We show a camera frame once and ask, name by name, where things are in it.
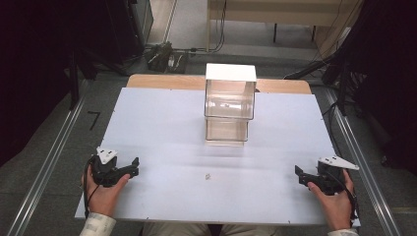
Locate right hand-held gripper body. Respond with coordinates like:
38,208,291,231
316,155,360,197

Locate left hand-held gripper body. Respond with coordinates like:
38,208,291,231
89,146,121,189

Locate person's left hand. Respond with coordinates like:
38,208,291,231
80,158,132,218

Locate person's right hand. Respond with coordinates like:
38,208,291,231
306,168,356,232

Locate white board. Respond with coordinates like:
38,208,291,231
74,86,362,228

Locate clear drawer cabinet white top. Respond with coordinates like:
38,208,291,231
204,62,258,148

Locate black stand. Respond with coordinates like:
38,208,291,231
64,42,132,111
283,52,368,117

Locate dark bag with power strip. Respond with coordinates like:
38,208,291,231
145,40,189,75

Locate wooden background desk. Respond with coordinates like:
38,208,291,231
206,0,366,53

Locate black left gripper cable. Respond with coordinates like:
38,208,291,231
83,156,99,220

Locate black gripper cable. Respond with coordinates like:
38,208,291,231
83,156,99,220
328,170,360,221

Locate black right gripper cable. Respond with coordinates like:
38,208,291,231
328,170,360,221

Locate aluminium floor rail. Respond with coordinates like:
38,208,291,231
6,96,87,236
324,88,402,236

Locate black floor cable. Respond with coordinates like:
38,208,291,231
322,101,345,158

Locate black hanging cables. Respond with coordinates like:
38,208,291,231
190,0,229,54

